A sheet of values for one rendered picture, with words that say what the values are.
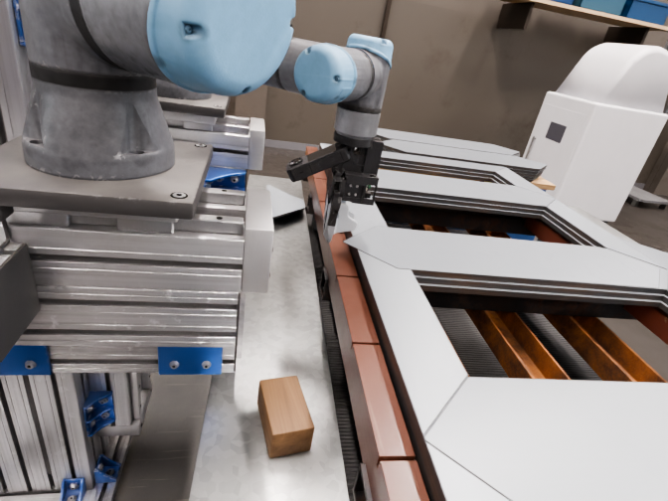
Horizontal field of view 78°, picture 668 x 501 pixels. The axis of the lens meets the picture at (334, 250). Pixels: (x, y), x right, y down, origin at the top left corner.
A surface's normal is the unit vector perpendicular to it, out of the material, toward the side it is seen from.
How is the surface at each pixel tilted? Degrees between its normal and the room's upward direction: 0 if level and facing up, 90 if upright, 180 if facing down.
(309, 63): 90
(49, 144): 72
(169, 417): 0
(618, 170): 90
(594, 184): 90
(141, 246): 90
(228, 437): 0
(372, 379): 0
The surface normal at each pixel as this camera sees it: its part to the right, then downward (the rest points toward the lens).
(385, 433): 0.16, -0.87
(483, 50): 0.16, 0.48
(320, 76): -0.49, 0.33
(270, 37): 0.80, 0.47
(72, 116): 0.10, 0.18
